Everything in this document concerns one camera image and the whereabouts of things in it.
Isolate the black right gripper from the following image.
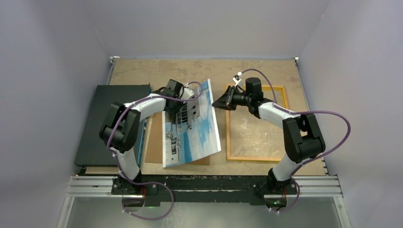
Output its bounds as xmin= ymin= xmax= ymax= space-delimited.
xmin=212 ymin=85 xmax=252 ymax=111

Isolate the wooden picture frame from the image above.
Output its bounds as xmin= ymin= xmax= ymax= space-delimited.
xmin=225 ymin=84 xmax=289 ymax=162

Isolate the building and sky photo print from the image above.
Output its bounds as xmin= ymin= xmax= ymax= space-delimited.
xmin=162 ymin=79 xmax=221 ymax=168

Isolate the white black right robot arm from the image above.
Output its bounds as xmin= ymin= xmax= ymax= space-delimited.
xmin=212 ymin=77 xmax=326 ymax=193

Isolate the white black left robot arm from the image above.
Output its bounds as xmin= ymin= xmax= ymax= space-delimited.
xmin=99 ymin=79 xmax=195 ymax=194

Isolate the dark blue flat box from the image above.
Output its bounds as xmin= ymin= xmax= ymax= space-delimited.
xmin=74 ymin=84 xmax=152 ymax=167

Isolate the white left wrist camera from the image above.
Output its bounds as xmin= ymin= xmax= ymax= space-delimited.
xmin=181 ymin=84 xmax=195 ymax=100

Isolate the brown frame backing board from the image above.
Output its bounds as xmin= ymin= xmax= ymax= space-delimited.
xmin=144 ymin=112 xmax=211 ymax=166

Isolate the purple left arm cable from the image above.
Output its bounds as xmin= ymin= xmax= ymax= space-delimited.
xmin=106 ymin=81 xmax=205 ymax=221

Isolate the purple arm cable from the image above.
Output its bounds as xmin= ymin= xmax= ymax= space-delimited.
xmin=106 ymin=81 xmax=205 ymax=221
xmin=238 ymin=68 xmax=351 ymax=215

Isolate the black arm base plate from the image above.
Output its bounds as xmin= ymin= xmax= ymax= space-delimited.
xmin=112 ymin=174 xmax=297 ymax=207

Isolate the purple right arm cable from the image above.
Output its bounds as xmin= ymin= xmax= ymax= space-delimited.
xmin=238 ymin=68 xmax=351 ymax=215

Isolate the aluminium profile rail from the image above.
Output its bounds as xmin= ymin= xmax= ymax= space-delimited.
xmin=67 ymin=176 xmax=343 ymax=197

